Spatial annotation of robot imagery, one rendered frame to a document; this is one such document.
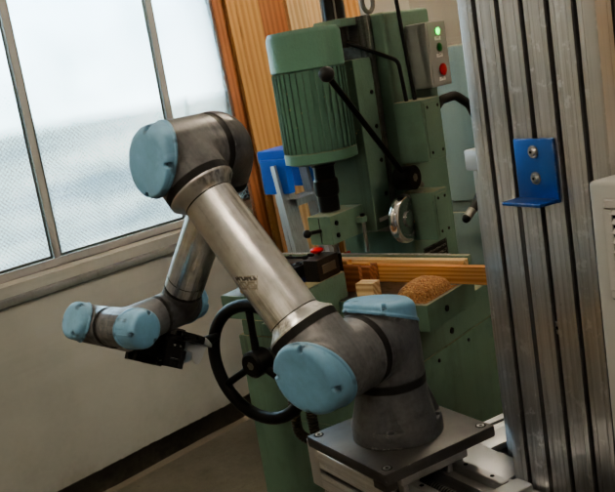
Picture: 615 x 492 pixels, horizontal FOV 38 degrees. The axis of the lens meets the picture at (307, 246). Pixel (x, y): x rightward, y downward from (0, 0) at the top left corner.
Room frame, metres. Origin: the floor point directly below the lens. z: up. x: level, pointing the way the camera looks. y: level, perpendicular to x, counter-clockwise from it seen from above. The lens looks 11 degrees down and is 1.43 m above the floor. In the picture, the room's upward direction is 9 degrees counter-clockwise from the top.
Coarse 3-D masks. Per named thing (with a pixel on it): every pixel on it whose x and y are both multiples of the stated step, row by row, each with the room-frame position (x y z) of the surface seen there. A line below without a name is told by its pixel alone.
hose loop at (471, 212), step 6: (444, 96) 2.32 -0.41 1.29; (450, 96) 2.34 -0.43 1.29; (456, 96) 2.37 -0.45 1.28; (462, 96) 2.39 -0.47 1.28; (444, 102) 2.31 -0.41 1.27; (462, 102) 2.41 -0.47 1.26; (468, 102) 2.42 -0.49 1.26; (468, 108) 2.44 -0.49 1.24; (474, 198) 2.46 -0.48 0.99; (474, 204) 2.44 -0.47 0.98; (468, 210) 2.42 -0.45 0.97; (474, 210) 2.42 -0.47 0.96; (468, 216) 2.40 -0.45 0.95; (468, 222) 2.40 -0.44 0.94
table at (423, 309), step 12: (384, 288) 1.99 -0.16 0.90; (396, 288) 1.98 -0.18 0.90; (456, 288) 1.90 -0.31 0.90; (468, 288) 1.94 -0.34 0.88; (228, 300) 2.17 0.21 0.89; (432, 300) 1.83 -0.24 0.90; (444, 300) 1.86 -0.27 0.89; (456, 300) 1.90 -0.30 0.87; (468, 300) 1.93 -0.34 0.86; (240, 312) 2.15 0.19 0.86; (420, 312) 1.82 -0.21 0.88; (432, 312) 1.82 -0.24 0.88; (444, 312) 1.85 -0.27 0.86; (456, 312) 1.89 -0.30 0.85; (264, 324) 1.97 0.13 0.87; (420, 324) 1.82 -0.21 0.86; (432, 324) 1.81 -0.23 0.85
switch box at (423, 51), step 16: (416, 32) 2.26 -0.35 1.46; (432, 32) 2.27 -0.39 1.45; (416, 48) 2.27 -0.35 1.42; (432, 48) 2.26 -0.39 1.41; (416, 64) 2.27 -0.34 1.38; (432, 64) 2.25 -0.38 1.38; (448, 64) 2.31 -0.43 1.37; (416, 80) 2.28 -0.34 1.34; (432, 80) 2.25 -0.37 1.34; (448, 80) 2.31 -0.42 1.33
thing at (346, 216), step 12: (360, 204) 2.19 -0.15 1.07; (312, 216) 2.13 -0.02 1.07; (324, 216) 2.10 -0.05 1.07; (336, 216) 2.11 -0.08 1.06; (348, 216) 2.15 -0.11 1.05; (312, 228) 2.12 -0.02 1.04; (324, 228) 2.10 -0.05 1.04; (336, 228) 2.10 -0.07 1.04; (348, 228) 2.14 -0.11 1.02; (360, 228) 2.18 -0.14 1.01; (312, 240) 2.13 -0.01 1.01; (324, 240) 2.10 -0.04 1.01; (336, 240) 2.10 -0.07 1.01
